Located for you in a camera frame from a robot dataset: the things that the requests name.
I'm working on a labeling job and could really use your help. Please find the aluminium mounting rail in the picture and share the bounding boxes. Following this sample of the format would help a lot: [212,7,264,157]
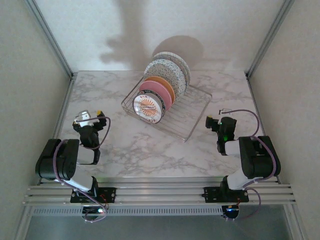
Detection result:
[23,176,298,207]

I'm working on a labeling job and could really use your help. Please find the aluminium table side rail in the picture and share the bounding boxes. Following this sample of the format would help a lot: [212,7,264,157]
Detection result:
[246,74,267,137]
[51,74,77,141]

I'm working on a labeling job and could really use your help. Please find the lit control board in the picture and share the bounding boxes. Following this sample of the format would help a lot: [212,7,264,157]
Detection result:
[221,204,241,223]
[81,206,109,222]

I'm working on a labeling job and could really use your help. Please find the orange sunburst print plate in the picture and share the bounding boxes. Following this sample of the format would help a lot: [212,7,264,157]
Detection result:
[132,94,165,125]

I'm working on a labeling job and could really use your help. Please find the aluminium frame post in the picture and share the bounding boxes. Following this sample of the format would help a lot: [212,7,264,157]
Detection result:
[23,0,77,79]
[246,0,296,79]

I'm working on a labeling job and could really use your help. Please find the pink plate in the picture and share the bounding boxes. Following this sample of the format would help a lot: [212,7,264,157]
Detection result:
[138,80,173,111]

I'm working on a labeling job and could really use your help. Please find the metal wire dish rack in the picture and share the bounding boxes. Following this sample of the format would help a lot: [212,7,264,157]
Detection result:
[121,76,213,143]

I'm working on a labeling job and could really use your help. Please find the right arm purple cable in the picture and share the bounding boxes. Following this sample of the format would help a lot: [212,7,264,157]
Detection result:
[219,108,281,222]

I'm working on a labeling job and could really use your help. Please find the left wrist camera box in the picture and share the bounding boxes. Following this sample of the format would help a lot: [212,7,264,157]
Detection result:
[73,109,95,126]

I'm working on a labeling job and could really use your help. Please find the grey slotted cable duct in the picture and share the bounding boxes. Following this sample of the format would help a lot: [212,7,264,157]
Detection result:
[31,206,224,217]

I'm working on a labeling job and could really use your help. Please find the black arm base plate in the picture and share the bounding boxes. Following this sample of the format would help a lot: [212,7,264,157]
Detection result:
[203,186,250,204]
[70,186,117,204]

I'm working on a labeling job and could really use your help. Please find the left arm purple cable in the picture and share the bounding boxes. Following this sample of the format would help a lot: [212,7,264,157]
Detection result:
[53,116,112,223]

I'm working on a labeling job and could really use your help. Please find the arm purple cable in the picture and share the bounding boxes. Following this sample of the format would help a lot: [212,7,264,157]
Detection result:
[53,116,112,223]
[219,108,281,222]

